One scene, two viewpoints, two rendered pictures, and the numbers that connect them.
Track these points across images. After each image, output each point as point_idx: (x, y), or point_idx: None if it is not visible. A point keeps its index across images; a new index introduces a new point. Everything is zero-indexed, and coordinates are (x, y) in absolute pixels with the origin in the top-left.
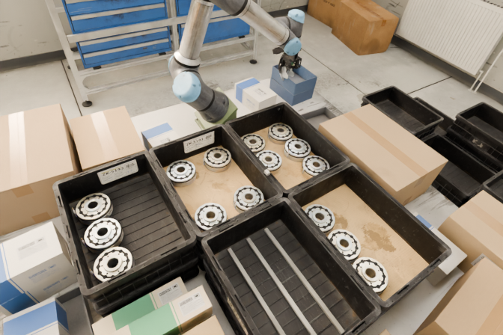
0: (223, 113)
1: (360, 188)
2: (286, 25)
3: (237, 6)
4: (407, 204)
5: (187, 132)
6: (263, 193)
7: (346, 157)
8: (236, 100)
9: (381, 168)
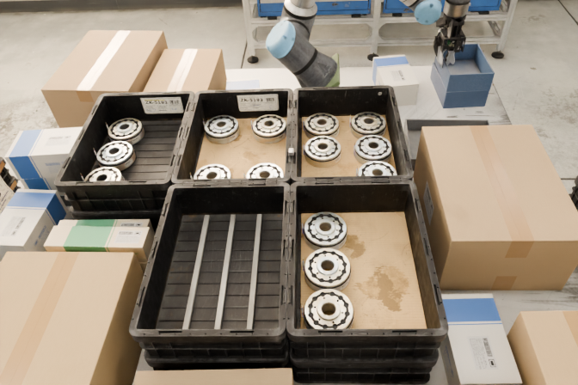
0: (321, 84)
1: (410, 221)
2: None
3: None
4: (512, 290)
5: None
6: None
7: (410, 172)
8: (371, 82)
9: (458, 206)
